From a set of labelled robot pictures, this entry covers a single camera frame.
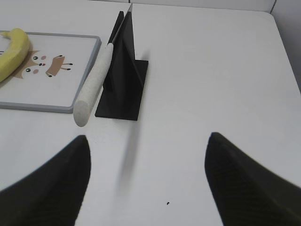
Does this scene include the white-handled kitchen knife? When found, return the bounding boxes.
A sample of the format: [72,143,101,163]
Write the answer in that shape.
[73,4,133,127]

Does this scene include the grey-rimmed deer cutting board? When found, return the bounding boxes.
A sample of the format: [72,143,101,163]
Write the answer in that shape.
[0,32,102,113]

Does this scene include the yellow plastic banana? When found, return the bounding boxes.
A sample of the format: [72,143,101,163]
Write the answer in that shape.
[0,28,30,82]

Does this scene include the black knife stand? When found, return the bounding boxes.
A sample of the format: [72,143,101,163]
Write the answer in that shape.
[95,11,149,121]

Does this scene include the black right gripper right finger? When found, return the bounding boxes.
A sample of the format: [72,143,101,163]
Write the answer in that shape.
[204,132,301,226]

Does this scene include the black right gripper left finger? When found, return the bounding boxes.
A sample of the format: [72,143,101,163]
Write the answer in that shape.
[0,135,91,226]

